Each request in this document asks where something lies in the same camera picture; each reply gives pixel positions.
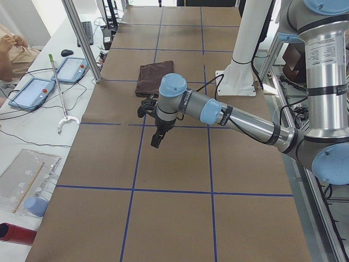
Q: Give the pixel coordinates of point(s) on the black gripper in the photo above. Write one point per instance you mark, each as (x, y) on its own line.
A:
(163, 125)

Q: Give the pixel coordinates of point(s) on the brown t-shirt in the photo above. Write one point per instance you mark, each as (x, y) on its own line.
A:
(150, 77)

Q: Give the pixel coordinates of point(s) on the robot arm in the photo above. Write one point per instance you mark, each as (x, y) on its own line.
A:
(322, 147)

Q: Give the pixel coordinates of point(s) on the reacher grabber tool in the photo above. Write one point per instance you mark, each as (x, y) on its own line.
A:
(67, 118)

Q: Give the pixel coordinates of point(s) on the teach pendant far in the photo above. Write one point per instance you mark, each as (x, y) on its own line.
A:
(71, 70)

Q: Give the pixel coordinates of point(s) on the teach pendant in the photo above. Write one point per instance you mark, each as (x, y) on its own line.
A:
(33, 94)
(71, 70)

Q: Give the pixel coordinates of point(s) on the wooden stick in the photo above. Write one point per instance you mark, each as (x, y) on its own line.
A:
(25, 190)

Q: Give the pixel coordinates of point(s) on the black computer mouse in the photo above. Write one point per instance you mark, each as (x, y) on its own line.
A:
(66, 52)

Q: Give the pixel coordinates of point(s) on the black keyboard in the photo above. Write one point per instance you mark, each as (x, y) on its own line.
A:
(87, 27)

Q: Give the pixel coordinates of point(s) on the teach pendant near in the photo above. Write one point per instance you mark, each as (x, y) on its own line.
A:
(33, 94)

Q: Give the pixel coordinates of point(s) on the blue plastic cup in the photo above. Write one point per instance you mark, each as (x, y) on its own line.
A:
(36, 206)

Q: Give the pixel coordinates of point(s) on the clear plastic bag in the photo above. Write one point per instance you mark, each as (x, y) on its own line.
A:
(20, 172)

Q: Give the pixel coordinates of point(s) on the person at desk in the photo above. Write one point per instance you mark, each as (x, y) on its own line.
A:
(16, 56)

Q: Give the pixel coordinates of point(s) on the red cylinder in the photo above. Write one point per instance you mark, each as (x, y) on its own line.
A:
(16, 234)

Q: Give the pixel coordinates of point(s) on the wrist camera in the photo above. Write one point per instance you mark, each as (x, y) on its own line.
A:
(148, 106)

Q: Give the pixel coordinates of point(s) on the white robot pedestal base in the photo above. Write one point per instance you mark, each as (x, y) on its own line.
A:
(238, 78)

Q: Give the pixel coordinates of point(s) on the aluminium frame post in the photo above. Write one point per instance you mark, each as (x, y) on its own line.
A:
(81, 37)

